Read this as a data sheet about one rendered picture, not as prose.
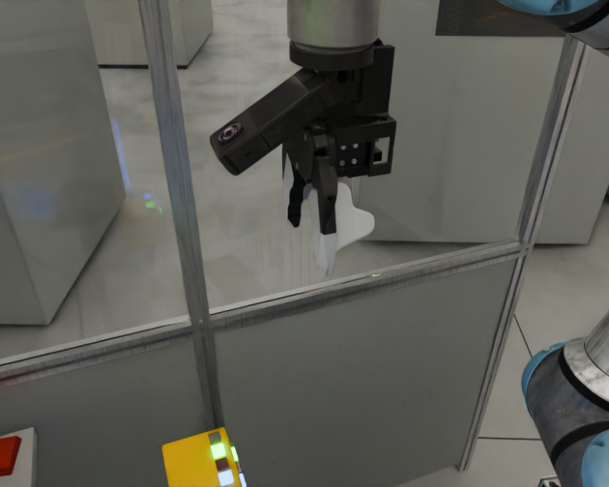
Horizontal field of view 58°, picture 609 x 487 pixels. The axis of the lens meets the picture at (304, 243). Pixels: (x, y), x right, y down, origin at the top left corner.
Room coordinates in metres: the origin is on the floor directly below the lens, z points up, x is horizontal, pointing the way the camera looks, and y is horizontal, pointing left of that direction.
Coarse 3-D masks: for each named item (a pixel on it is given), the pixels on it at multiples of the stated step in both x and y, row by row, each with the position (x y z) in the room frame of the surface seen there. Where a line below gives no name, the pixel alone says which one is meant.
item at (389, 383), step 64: (320, 320) 0.96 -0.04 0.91; (384, 320) 1.02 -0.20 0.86; (448, 320) 1.09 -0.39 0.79; (64, 384) 0.76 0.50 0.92; (128, 384) 0.80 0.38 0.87; (192, 384) 0.85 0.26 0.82; (256, 384) 0.90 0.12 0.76; (320, 384) 0.96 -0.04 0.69; (384, 384) 1.03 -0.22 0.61; (448, 384) 1.11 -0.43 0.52; (64, 448) 0.75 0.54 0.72; (128, 448) 0.79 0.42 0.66; (256, 448) 0.90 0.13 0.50; (320, 448) 0.97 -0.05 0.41; (384, 448) 1.04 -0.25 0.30; (448, 448) 1.13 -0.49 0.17
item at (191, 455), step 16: (208, 432) 0.54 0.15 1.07; (224, 432) 0.54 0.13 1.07; (176, 448) 0.51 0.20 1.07; (192, 448) 0.51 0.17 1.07; (208, 448) 0.51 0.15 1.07; (224, 448) 0.51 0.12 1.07; (176, 464) 0.48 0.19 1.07; (192, 464) 0.48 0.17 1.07; (208, 464) 0.48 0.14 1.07; (176, 480) 0.45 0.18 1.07; (192, 480) 0.45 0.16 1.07; (208, 480) 0.45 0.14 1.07; (240, 480) 0.45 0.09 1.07
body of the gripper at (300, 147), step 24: (384, 48) 0.47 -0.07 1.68; (336, 72) 0.46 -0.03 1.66; (360, 72) 0.47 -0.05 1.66; (384, 72) 0.47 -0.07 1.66; (360, 96) 0.47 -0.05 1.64; (384, 96) 0.47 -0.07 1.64; (336, 120) 0.46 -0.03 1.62; (360, 120) 0.46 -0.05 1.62; (384, 120) 0.47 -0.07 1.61; (288, 144) 0.48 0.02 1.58; (312, 144) 0.43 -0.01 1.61; (336, 144) 0.44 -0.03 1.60; (360, 144) 0.46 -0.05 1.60; (312, 168) 0.43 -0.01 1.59; (336, 168) 0.45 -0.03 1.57; (360, 168) 0.46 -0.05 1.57; (384, 168) 0.45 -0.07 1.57
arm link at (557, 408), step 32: (608, 320) 0.49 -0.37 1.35; (544, 352) 0.54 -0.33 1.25; (576, 352) 0.49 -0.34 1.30; (608, 352) 0.46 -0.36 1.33; (544, 384) 0.49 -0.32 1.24; (576, 384) 0.45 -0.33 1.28; (608, 384) 0.44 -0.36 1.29; (544, 416) 0.45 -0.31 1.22; (576, 416) 0.43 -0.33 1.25; (608, 416) 0.42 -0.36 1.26
